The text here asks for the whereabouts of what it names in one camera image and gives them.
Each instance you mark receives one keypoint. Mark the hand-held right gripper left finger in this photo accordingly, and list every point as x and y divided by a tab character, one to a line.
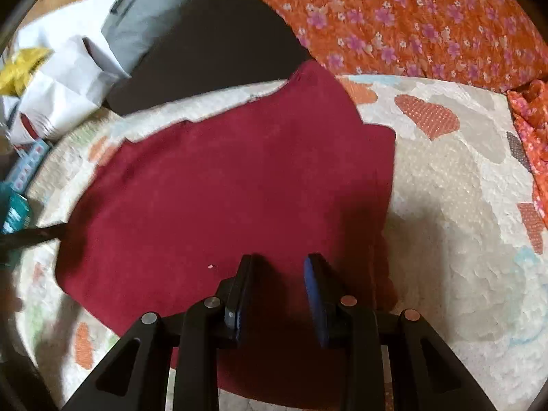
239	302

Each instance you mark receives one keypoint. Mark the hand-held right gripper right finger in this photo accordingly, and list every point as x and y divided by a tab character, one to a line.
315	302

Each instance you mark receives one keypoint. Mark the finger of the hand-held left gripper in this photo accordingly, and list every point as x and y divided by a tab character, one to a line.
30	236

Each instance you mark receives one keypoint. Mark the dark red shirt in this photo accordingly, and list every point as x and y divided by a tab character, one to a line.
214	180

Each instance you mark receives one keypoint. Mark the teal box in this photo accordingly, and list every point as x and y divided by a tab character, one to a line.
15	214

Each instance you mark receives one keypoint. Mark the light blue printed box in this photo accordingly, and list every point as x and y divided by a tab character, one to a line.
30	162

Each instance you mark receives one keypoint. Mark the white paper bag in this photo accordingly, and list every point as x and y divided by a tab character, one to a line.
64	85

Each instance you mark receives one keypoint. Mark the quilted patterned blanket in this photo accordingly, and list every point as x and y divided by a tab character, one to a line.
449	222

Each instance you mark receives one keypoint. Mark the yellow packet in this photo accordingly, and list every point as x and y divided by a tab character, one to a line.
21	70

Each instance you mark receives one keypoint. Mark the grey cloth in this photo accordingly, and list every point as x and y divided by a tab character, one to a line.
145	21

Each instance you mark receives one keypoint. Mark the red floral cloth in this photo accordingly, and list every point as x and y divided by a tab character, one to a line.
533	137

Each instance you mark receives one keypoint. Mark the orange floral cloth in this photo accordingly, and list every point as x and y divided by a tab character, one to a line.
406	17

